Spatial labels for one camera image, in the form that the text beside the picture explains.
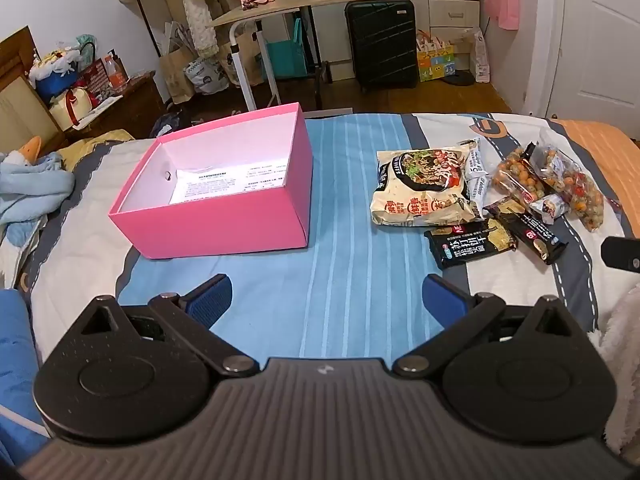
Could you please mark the light blue blanket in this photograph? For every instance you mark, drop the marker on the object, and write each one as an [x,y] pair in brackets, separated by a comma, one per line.
[30,190]

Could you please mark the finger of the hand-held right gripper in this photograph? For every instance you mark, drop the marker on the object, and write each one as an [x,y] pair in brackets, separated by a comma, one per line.
[622,255]

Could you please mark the black round object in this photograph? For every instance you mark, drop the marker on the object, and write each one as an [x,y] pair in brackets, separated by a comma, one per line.
[460,79]

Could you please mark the goose plush toy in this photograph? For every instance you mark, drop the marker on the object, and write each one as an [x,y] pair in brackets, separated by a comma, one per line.
[22,152]

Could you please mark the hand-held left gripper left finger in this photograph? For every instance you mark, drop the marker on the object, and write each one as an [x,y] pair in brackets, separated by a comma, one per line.
[212,295]

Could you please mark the orange bottle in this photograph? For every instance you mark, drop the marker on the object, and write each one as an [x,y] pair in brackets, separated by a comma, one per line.
[116,77]

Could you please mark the beige instant noodle packet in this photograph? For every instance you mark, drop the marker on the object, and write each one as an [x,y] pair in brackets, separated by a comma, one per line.
[425,200]

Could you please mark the white door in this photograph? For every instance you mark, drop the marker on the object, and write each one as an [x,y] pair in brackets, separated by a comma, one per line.
[600,35]

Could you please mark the yellow pillow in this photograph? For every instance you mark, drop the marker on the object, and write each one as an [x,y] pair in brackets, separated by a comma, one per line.
[100,142]

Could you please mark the teal shopping bag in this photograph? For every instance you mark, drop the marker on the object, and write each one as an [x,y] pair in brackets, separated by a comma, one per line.
[287,55]

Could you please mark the white checkered bag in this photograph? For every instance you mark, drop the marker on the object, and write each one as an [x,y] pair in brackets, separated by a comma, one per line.
[205,75]

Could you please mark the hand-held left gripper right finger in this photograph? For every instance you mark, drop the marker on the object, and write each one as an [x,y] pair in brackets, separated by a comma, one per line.
[442,296]

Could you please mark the white plastic bag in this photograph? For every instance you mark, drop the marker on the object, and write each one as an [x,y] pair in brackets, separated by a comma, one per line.
[481,55]

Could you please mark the colourful gift bag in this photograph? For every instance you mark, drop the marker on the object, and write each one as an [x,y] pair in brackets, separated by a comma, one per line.
[435,60]

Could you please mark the dark wooden nightstand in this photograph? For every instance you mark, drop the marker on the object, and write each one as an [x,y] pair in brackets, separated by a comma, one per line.
[135,105]

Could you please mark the small white snack packet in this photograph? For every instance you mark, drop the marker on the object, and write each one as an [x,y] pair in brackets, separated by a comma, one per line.
[547,207]

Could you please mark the pink cardboard box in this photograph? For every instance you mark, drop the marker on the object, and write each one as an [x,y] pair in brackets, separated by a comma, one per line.
[225,225]

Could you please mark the white printed paper sheet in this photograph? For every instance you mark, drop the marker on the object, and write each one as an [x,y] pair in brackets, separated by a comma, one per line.
[235,180]

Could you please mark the person's right forearm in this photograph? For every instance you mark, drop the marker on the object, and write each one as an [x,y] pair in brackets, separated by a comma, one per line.
[625,360]

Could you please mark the long white snack packet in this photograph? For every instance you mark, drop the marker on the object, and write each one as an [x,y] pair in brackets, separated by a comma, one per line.
[477,185]

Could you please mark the black brown snack packet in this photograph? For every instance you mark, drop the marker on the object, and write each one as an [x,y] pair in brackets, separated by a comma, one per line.
[535,235]

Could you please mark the black suitcase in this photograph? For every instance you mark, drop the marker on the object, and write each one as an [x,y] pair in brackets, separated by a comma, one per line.
[382,40]

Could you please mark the wooden padded headboard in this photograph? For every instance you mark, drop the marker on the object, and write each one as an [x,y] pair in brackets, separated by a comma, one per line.
[15,85]

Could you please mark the blue flower bucket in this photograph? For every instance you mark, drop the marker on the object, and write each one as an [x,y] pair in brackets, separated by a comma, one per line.
[55,72]

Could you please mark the brown paper bag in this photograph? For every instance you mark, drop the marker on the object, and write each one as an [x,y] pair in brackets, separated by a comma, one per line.
[250,55]
[177,75]

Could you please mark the wooden top rolling table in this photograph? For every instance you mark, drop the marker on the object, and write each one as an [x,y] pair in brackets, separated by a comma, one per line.
[280,7]

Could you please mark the black cracker packet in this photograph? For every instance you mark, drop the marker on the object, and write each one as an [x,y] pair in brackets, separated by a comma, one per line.
[465,245]

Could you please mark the white green frilly cloth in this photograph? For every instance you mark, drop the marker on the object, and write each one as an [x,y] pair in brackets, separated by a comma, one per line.
[197,10]

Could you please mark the clear nut bag red label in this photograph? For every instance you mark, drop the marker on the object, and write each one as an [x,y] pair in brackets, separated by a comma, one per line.
[515,180]

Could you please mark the red checkered bag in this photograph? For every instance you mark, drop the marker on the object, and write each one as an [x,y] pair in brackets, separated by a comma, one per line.
[95,80]

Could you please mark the clear bag colourful snacks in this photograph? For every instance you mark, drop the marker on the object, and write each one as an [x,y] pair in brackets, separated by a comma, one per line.
[570,185]

